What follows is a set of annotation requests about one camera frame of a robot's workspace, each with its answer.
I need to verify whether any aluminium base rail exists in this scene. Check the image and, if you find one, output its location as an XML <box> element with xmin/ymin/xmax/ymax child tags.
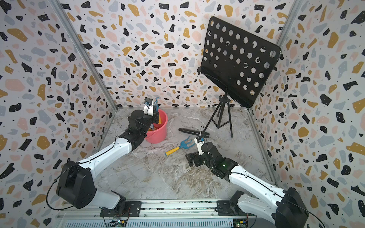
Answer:
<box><xmin>55</xmin><ymin>199</ymin><xmax>275</xmax><ymax>228</ymax></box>

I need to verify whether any green circuit board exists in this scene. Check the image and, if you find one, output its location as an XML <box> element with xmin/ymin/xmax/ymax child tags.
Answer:
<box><xmin>232</xmin><ymin>218</ymin><xmax>248</xmax><ymax>228</ymax></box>
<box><xmin>107</xmin><ymin>219</ymin><xmax>128</xmax><ymax>228</ymax></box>

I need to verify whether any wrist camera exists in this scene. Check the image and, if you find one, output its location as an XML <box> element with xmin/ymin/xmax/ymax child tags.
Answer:
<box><xmin>194</xmin><ymin>135</ymin><xmax>204</xmax><ymax>155</ymax></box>
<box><xmin>143</xmin><ymin>97</ymin><xmax>154</xmax><ymax>116</ymax></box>

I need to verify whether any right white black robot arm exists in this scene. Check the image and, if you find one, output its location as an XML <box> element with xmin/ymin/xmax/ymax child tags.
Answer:
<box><xmin>185</xmin><ymin>142</ymin><xmax>309</xmax><ymax>228</ymax></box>

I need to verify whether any left green circuit board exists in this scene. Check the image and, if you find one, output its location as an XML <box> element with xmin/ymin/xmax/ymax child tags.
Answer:
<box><xmin>107</xmin><ymin>219</ymin><xmax>128</xmax><ymax>228</ymax></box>

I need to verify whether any black microphone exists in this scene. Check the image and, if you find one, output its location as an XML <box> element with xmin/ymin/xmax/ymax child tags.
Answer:
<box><xmin>178</xmin><ymin>128</ymin><xmax>210</xmax><ymax>138</ymax></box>

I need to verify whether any pink plastic bucket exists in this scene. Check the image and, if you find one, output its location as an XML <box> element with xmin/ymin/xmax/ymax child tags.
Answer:
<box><xmin>145</xmin><ymin>109</ymin><xmax>168</xmax><ymax>144</ymax></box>

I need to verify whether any blue rake yellow handle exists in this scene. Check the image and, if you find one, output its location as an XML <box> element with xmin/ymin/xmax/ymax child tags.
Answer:
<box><xmin>165</xmin><ymin>137</ymin><xmax>195</xmax><ymax>156</ymax></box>

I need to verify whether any right green circuit board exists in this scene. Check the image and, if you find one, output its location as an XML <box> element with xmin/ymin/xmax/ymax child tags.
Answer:
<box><xmin>232</xmin><ymin>218</ymin><xmax>248</xmax><ymax>228</ymax></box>

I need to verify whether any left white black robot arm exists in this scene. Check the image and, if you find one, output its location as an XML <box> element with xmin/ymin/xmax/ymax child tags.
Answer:
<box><xmin>56</xmin><ymin>110</ymin><xmax>160</xmax><ymax>214</ymax></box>

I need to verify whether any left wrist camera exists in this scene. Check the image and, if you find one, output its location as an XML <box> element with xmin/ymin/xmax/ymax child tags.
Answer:
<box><xmin>143</xmin><ymin>97</ymin><xmax>154</xmax><ymax>116</ymax></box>

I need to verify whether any black perforated music stand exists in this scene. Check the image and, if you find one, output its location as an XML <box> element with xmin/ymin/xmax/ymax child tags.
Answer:
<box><xmin>197</xmin><ymin>17</ymin><xmax>281</xmax><ymax>128</ymax></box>

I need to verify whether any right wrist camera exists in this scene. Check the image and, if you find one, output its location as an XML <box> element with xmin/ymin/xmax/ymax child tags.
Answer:
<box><xmin>194</xmin><ymin>135</ymin><xmax>204</xmax><ymax>155</ymax></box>

